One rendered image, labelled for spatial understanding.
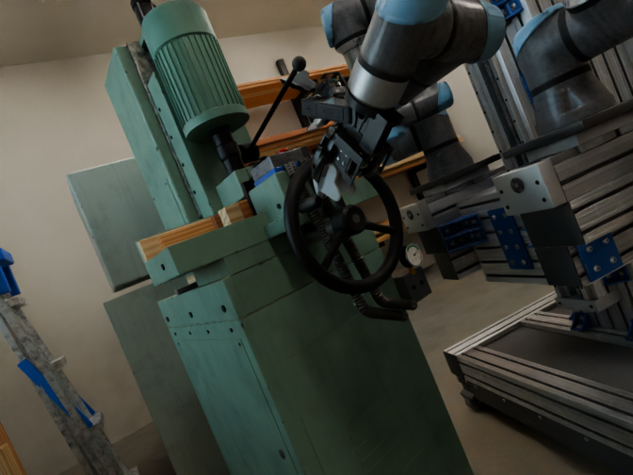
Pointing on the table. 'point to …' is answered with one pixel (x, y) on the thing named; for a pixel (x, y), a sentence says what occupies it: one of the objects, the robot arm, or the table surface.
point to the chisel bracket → (228, 192)
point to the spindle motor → (193, 69)
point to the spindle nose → (227, 149)
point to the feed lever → (250, 153)
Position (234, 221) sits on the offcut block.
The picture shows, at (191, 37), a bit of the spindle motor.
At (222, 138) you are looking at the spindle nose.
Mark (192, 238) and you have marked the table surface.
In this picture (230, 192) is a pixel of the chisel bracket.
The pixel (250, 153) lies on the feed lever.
